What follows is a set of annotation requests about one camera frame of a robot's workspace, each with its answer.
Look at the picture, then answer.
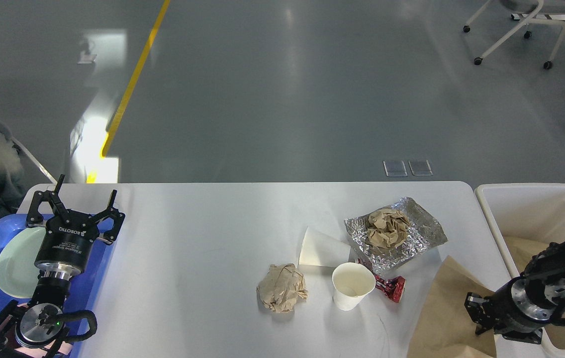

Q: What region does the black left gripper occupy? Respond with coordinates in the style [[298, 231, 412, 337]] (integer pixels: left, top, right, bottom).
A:
[[25, 175, 126, 276]]

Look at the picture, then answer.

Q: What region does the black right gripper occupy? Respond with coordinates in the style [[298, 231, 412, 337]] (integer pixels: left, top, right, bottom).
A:
[[465, 278, 556, 345]]

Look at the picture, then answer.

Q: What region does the brown paper bag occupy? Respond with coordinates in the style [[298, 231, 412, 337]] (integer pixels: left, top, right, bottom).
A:
[[407, 256, 496, 358]]

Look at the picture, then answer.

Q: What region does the light green plate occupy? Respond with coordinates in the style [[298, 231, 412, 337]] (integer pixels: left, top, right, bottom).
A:
[[0, 227, 46, 299]]

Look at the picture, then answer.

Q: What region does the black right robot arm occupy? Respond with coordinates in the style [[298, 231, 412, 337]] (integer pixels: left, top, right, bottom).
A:
[[464, 242, 565, 344]]

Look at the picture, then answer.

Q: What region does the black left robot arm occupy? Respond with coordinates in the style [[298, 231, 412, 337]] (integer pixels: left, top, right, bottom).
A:
[[0, 175, 125, 358]]

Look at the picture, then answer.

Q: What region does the white chair base left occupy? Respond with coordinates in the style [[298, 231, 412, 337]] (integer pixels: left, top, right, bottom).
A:
[[0, 121, 57, 185]]

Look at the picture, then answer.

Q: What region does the brown paper in bin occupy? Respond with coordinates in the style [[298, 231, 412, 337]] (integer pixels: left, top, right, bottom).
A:
[[503, 236, 550, 273]]

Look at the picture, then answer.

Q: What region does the beige plastic bin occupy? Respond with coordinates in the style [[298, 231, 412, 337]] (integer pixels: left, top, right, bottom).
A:
[[475, 183, 565, 358]]

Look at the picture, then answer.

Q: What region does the red snack wrapper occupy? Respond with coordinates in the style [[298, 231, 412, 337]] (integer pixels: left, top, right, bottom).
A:
[[368, 269, 406, 303]]

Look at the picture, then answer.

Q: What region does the aluminium foil sheet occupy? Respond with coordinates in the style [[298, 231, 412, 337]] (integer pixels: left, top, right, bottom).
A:
[[344, 197, 448, 274]]

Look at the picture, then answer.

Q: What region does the white paper cup upright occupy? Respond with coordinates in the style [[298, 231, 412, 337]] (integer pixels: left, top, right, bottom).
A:
[[332, 262, 376, 311]]

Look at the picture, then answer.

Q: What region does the floor socket cover right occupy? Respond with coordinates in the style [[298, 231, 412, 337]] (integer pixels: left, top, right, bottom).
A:
[[408, 160, 433, 176]]

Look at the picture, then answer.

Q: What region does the floor socket cover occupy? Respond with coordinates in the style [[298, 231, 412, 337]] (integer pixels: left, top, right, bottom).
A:
[[383, 160, 408, 178], [408, 160, 433, 176]]

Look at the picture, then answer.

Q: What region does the floor socket cover left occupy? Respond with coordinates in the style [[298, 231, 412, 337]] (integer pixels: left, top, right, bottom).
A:
[[383, 160, 408, 178]]

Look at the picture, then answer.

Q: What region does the flattened white paper cup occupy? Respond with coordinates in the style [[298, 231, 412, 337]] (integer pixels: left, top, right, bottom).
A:
[[298, 227, 351, 268]]

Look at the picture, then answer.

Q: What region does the crumpled brown paper ball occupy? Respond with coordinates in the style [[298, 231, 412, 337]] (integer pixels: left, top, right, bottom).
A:
[[257, 263, 308, 313]]

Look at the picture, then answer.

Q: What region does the white office chair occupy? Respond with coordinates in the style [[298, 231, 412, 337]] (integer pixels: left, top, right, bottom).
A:
[[473, 0, 565, 70]]

